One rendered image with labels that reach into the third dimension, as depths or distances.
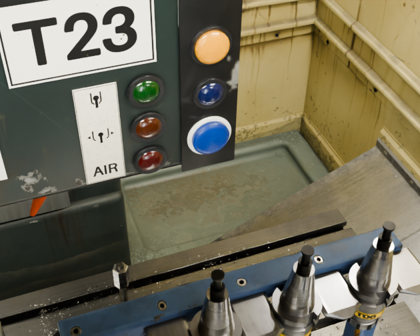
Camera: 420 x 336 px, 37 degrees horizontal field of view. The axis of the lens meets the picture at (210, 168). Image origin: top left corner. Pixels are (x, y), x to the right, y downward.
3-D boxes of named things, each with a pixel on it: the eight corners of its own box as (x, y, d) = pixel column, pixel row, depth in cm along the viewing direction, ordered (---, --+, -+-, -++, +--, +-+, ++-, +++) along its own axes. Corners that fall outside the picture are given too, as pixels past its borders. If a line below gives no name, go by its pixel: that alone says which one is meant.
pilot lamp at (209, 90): (225, 105, 47) (226, 80, 46) (197, 111, 47) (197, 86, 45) (222, 100, 48) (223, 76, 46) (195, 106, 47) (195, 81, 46)
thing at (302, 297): (299, 281, 83) (306, 248, 78) (321, 306, 80) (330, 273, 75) (272, 297, 81) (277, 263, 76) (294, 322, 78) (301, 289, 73)
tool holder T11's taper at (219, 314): (230, 309, 79) (232, 275, 75) (238, 340, 76) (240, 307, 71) (195, 315, 79) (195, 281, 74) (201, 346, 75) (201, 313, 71)
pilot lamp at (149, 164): (165, 170, 49) (165, 149, 48) (138, 177, 49) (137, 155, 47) (163, 165, 50) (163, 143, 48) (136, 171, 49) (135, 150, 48)
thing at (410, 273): (438, 289, 84) (439, 286, 84) (404, 301, 83) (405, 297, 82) (408, 251, 89) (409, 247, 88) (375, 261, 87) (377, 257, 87)
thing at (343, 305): (365, 313, 81) (367, 309, 81) (329, 325, 80) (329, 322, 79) (339, 272, 86) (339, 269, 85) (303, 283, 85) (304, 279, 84)
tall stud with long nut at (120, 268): (135, 313, 117) (129, 269, 108) (120, 317, 116) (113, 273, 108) (131, 301, 119) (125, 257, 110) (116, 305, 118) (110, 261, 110)
